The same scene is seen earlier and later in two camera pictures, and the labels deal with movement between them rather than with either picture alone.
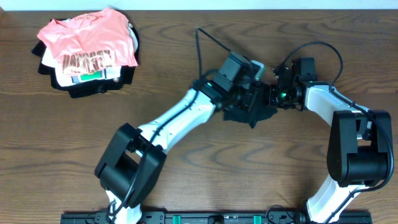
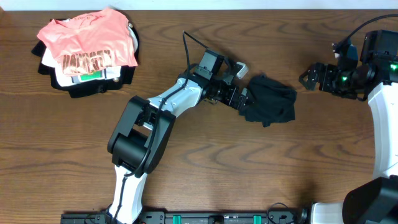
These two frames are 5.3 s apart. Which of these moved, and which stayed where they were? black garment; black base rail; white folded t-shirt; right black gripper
Moved: right black gripper; black garment
Stayed: black base rail; white folded t-shirt
